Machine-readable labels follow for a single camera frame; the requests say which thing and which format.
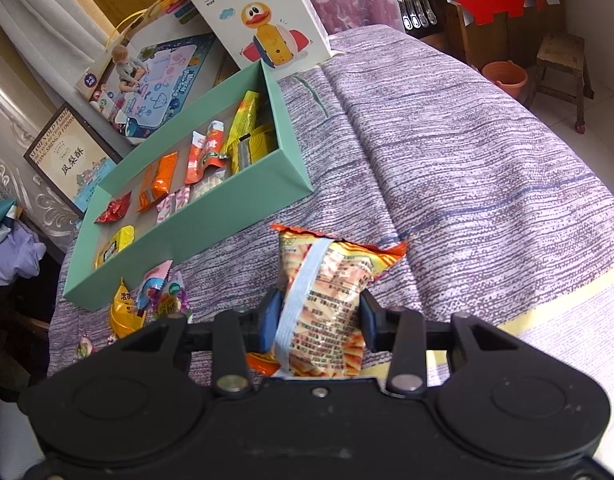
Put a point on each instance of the orange plastic bucket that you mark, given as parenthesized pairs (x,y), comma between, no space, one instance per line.
(507,77)

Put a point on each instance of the large orange noodle snack packet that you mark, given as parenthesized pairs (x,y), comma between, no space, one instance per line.
(332,300)

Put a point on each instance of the yellow green stick packet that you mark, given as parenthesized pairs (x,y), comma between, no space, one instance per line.
(244,120)

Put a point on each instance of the metal clips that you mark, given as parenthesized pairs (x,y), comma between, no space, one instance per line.
(417,7)

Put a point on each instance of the yellow orange triangular packet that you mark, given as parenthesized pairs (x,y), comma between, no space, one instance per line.
(127,312)

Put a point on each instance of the pink patterned snack packet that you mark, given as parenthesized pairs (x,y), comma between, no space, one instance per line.
(172,205)

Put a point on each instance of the clear cookie packet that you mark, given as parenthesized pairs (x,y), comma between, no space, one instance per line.
(209,185)

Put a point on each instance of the purple grape jelly packet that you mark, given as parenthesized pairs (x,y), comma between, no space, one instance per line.
(174,302)

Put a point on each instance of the orange red snack pouch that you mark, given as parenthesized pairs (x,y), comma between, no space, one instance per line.
(204,152)

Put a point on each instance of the pink blue candy packet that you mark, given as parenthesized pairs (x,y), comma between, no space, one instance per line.
(154,285)

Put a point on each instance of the white duck toy box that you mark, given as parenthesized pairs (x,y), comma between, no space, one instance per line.
(267,15)

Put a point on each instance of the brown framed pastry box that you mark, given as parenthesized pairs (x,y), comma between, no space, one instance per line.
(72,160)

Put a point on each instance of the yellow wavy-pattern snack packet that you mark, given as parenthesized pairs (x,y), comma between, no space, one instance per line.
(249,147)

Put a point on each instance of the lavender cloth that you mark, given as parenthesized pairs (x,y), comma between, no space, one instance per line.
(14,260)

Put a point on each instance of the wooden stool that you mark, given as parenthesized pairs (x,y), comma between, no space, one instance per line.
(562,70)

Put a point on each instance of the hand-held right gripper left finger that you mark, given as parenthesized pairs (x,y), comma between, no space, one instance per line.
(269,320)

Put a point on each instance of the shiny orange snack packet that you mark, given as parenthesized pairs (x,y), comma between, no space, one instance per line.
(159,180)

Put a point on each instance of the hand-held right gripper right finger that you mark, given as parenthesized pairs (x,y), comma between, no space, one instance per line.
(369,322)

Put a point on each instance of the round white jelly cup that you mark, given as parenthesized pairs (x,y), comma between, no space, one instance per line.
(85,347)

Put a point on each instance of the brown cardboard box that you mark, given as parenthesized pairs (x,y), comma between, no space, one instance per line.
(467,40)

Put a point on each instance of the small yellow snack packet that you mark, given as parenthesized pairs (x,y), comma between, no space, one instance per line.
(114,250)

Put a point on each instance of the drawing mat toy box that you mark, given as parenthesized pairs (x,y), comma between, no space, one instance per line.
(157,80)

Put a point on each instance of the mint green cardboard box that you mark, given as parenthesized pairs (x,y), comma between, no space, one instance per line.
(187,240)

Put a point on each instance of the small red candy packet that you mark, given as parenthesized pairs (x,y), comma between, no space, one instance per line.
(114,208)

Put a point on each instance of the white lace curtain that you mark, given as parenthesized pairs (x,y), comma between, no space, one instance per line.
(37,25)

